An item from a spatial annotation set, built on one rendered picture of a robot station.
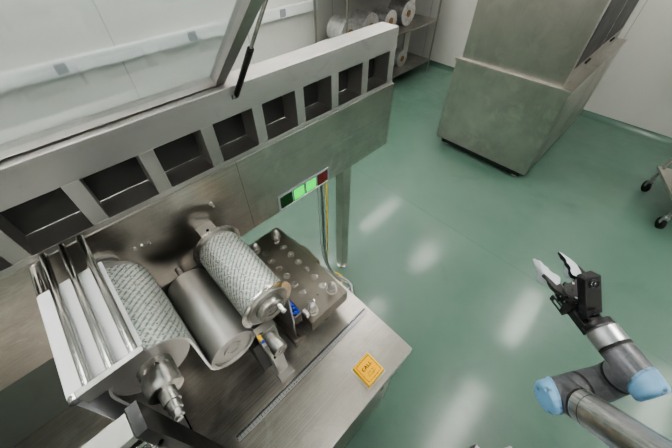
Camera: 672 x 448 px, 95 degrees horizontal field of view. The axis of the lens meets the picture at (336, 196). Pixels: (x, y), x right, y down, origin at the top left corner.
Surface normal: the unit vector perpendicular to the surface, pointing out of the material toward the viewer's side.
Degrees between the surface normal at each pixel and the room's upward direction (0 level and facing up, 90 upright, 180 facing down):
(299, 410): 0
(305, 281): 0
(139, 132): 90
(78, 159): 90
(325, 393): 0
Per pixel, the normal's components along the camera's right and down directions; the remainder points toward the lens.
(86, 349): 0.00, -0.71
